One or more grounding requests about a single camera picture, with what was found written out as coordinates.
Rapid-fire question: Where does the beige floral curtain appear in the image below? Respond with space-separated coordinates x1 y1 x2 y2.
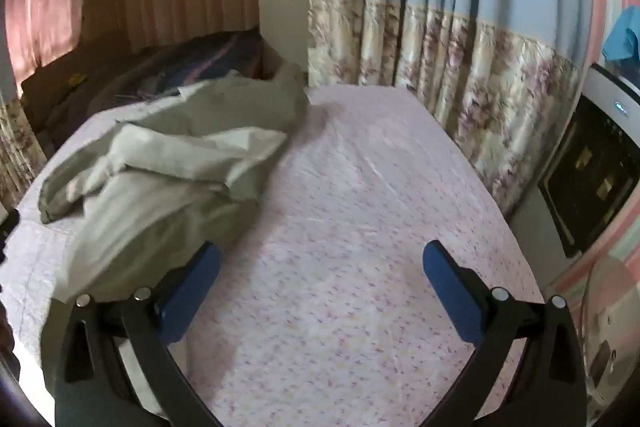
0 94 48 208

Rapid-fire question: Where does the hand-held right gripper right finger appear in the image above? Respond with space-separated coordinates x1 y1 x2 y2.
421 240 588 427

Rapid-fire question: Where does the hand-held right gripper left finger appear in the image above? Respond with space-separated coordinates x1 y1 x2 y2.
52 241 223 427

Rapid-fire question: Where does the blue cloth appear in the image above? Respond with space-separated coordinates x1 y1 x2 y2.
601 7 640 64

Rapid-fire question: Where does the grey fleece-lined jacket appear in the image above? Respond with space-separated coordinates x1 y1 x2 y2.
37 63 312 308

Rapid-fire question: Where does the bed with brown sheet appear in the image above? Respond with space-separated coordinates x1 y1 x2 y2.
20 27 266 142

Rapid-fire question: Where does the striped purple blanket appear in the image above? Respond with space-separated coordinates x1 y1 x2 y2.
100 29 263 102

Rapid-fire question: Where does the white electric fan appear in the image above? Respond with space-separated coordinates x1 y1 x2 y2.
575 254 640 413

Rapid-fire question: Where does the pink curtain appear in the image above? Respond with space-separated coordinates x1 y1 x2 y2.
2 0 86 82

